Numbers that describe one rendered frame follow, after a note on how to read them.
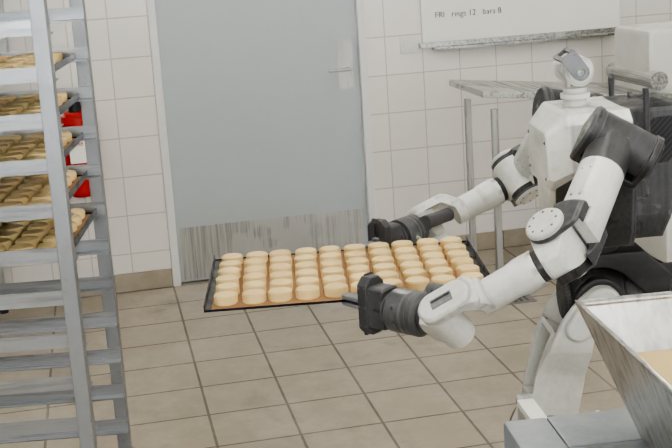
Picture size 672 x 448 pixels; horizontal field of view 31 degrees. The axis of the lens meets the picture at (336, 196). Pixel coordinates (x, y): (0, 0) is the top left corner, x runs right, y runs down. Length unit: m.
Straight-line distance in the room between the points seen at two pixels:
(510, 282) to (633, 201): 0.45
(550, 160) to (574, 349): 0.43
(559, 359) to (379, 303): 0.51
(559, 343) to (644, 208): 0.35
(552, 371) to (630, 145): 0.59
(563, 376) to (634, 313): 1.39
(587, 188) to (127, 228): 4.16
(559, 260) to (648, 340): 0.90
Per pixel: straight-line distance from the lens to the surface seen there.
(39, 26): 2.34
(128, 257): 6.24
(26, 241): 2.55
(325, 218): 6.35
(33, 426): 2.57
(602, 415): 1.40
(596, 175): 2.32
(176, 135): 6.16
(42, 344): 2.51
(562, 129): 2.52
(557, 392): 2.75
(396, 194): 6.38
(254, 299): 2.47
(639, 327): 1.35
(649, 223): 2.64
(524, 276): 2.24
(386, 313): 2.34
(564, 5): 6.53
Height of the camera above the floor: 1.73
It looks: 12 degrees down
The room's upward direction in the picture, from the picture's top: 4 degrees counter-clockwise
